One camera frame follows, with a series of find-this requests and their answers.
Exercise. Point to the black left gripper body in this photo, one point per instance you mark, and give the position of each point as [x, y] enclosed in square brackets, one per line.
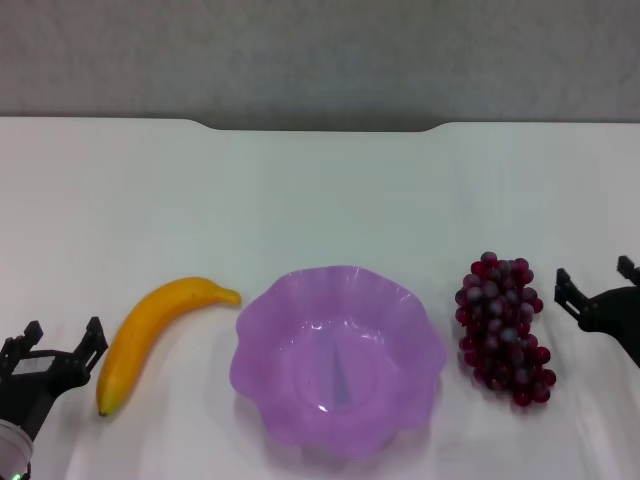
[35, 390]

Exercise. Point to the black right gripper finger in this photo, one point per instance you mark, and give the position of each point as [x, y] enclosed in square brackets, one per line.
[572, 295]
[631, 272]

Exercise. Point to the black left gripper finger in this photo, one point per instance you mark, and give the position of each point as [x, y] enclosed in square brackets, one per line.
[92, 350]
[17, 350]

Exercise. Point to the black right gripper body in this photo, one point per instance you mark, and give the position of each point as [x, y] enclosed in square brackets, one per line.
[620, 315]

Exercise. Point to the dark red grape bunch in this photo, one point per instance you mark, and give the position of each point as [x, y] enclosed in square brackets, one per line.
[500, 325]

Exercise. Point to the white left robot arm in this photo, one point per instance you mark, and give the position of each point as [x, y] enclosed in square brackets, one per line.
[12, 450]

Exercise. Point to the yellow banana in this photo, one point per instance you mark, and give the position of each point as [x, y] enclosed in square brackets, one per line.
[135, 325]

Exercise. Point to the purple wavy plastic bowl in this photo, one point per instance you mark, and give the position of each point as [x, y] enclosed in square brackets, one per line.
[340, 360]

